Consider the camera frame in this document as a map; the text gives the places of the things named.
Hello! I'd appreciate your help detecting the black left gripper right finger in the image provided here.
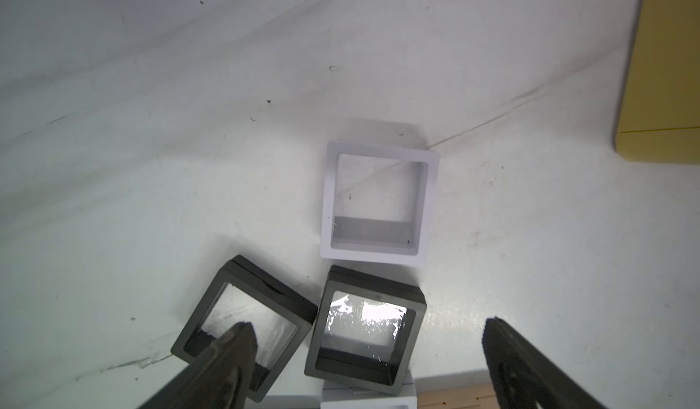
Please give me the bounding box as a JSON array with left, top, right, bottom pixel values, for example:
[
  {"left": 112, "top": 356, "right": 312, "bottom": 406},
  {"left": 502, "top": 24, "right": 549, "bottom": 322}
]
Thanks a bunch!
[{"left": 482, "top": 317, "right": 603, "bottom": 408}]

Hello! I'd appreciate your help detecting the olive three-drawer cabinet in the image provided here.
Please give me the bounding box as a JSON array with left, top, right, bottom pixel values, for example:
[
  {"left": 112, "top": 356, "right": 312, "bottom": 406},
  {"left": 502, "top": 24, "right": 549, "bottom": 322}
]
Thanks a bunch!
[{"left": 614, "top": 0, "right": 699, "bottom": 165}]

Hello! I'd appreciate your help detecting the white brooch box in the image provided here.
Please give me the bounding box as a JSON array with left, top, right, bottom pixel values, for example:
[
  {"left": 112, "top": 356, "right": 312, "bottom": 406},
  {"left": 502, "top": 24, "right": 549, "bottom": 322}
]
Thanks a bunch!
[
  {"left": 320, "top": 372, "right": 417, "bottom": 409},
  {"left": 320, "top": 141, "right": 440, "bottom": 267}
]

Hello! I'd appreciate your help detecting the black brooch box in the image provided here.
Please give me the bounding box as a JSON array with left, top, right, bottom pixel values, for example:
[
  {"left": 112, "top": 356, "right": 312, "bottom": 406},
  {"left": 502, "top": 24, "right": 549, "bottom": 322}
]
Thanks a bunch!
[
  {"left": 304, "top": 265, "right": 428, "bottom": 396},
  {"left": 171, "top": 255, "right": 317, "bottom": 403}
]

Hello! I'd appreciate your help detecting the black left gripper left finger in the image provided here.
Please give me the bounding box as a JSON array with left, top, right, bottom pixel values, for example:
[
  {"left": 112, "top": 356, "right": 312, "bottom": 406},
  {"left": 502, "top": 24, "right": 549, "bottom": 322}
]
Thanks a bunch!
[{"left": 140, "top": 323, "right": 257, "bottom": 409}]

